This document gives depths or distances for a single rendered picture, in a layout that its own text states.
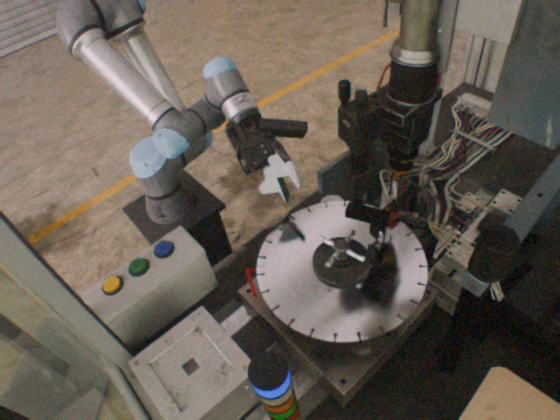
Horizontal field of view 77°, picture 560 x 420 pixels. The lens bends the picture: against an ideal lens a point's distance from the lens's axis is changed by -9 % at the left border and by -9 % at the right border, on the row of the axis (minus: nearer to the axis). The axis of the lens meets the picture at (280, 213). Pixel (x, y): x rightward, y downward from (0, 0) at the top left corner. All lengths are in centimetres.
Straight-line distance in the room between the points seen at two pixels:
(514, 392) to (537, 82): 60
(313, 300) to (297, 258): 10
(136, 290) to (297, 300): 36
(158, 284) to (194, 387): 25
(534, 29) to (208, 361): 72
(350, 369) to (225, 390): 23
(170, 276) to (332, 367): 40
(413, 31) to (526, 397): 72
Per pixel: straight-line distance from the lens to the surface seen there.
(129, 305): 88
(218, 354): 75
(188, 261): 88
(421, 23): 58
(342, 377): 76
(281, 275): 74
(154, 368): 78
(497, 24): 58
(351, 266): 74
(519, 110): 63
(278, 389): 44
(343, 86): 60
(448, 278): 89
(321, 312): 70
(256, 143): 82
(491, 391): 91
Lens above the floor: 157
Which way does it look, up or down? 47 degrees down
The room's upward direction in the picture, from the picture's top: 9 degrees counter-clockwise
